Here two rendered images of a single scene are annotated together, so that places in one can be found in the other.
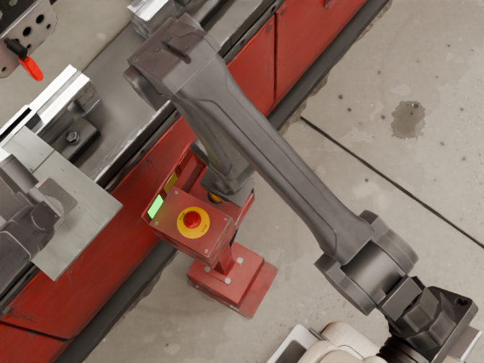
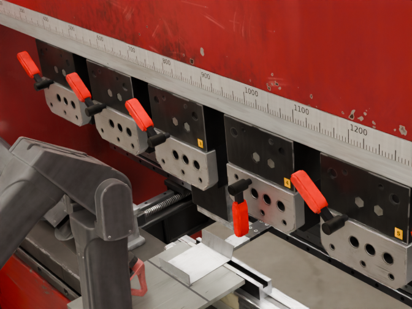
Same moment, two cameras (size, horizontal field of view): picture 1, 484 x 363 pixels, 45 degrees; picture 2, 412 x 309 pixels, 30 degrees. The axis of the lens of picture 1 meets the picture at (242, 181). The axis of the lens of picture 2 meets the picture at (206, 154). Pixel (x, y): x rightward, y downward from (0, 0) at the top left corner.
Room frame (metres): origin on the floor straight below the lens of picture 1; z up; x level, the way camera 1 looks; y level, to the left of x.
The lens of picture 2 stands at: (0.62, -0.71, 1.84)
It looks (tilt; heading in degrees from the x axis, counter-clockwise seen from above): 27 degrees down; 96
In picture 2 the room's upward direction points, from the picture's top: 6 degrees counter-clockwise
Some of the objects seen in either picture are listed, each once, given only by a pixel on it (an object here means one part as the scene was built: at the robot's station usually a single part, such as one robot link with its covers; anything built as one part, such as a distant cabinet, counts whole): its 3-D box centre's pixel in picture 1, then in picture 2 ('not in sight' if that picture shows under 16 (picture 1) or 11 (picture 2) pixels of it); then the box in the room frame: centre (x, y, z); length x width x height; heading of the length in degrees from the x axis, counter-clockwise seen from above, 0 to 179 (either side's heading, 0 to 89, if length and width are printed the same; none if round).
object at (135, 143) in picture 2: not in sight; (130, 101); (0.35, 0.64, 1.26); 0.15 x 0.09 x 0.17; 133
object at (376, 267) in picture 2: not in sight; (381, 211); (0.76, 0.21, 1.26); 0.15 x 0.09 x 0.17; 133
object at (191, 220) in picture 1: (192, 220); not in sight; (0.38, 0.12, 0.79); 0.04 x 0.04 x 0.04
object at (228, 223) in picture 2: not in sight; (213, 198); (0.51, 0.48, 1.13); 0.10 x 0.02 x 0.10; 133
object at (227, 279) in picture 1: (223, 264); not in sight; (0.42, 0.10, 0.13); 0.10 x 0.10 x 0.01; 52
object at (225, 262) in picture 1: (216, 245); not in sight; (0.42, 0.10, 0.39); 0.05 x 0.05 x 0.54; 52
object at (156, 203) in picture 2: not in sight; (221, 186); (0.47, 1.07, 0.81); 0.64 x 0.08 x 0.14; 43
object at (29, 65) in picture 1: (24, 60); (242, 208); (0.57, 0.32, 1.20); 0.04 x 0.02 x 0.10; 43
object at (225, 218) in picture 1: (202, 207); not in sight; (0.42, 0.10, 0.75); 0.20 x 0.16 x 0.18; 142
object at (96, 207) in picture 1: (39, 199); (156, 293); (0.40, 0.38, 1.00); 0.26 x 0.18 x 0.01; 43
